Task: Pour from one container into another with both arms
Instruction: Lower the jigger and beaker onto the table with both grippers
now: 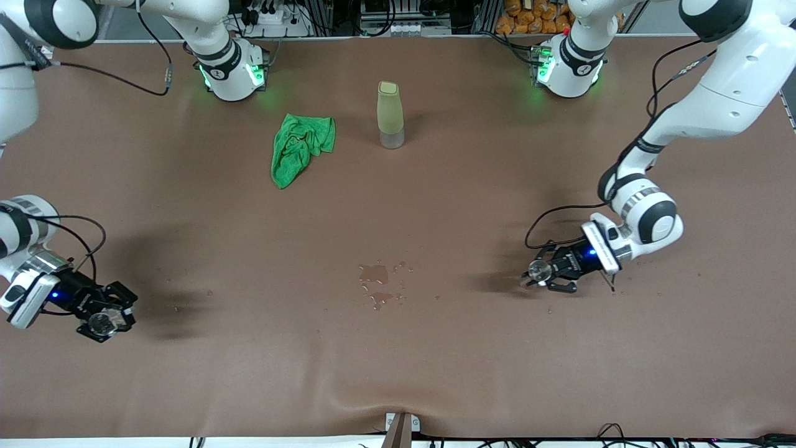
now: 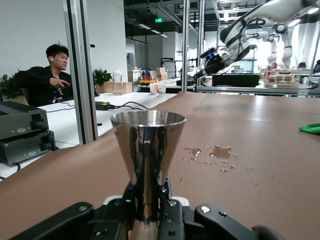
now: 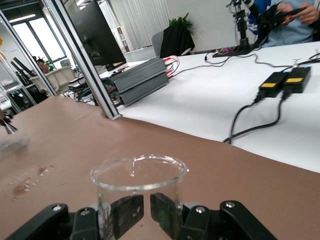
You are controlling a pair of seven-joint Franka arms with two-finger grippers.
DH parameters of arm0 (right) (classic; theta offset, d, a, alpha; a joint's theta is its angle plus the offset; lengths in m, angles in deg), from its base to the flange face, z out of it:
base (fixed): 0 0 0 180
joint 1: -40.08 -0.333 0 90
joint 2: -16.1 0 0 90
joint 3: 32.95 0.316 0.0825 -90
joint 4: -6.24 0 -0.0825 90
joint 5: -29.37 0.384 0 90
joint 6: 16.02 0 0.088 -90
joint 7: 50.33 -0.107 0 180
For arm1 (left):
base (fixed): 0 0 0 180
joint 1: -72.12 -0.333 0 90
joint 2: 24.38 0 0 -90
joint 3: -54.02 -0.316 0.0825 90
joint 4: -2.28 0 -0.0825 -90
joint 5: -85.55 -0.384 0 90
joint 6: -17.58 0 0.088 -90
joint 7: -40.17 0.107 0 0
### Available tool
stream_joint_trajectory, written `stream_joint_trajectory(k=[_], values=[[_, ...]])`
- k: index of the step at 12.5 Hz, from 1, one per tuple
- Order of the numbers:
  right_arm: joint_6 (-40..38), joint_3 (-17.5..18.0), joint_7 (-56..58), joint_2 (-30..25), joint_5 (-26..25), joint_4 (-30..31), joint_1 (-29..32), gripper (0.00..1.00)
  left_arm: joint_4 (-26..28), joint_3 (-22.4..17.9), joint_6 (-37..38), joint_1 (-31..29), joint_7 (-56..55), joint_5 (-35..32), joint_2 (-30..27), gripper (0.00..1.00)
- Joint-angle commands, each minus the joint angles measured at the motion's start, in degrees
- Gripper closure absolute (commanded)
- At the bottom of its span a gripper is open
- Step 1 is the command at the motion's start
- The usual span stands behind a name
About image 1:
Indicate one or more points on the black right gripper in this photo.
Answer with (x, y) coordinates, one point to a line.
(73, 294)

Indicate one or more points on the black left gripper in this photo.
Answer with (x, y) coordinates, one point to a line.
(573, 261)

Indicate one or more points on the clear glass measuring cup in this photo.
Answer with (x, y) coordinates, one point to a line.
(103, 323)

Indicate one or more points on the clear glass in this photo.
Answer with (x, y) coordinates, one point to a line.
(540, 272)

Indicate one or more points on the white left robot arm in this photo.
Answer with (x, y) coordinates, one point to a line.
(734, 93)

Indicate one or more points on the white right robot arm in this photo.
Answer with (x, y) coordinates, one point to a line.
(230, 87)

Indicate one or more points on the brown table mat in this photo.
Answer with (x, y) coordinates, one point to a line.
(435, 361)

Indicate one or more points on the brown liquid puddle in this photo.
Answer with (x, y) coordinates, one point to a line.
(375, 274)

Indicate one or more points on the olive green bottle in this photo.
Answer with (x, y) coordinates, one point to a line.
(390, 112)

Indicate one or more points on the green cloth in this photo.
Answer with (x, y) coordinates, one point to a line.
(292, 155)

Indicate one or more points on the pile of orange items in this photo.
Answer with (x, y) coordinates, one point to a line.
(516, 22)

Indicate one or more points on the white power strip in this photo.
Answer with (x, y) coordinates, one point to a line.
(273, 18)

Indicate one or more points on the metal table edge bracket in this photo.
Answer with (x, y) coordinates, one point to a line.
(401, 432)

